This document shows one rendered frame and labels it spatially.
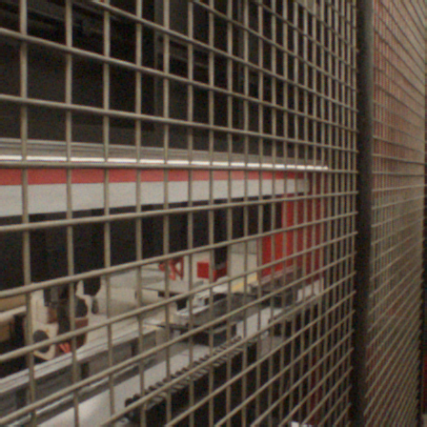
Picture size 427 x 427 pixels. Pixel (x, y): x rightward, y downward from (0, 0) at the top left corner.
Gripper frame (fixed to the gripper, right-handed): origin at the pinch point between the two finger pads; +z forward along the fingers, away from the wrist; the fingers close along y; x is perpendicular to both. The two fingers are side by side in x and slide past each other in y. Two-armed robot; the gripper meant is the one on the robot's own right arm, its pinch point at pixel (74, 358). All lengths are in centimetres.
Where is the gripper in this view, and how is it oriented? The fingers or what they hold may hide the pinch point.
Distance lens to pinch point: 194.3
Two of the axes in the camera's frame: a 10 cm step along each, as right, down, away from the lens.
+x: 5.0, -0.7, 8.6
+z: 2.2, 9.7, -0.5
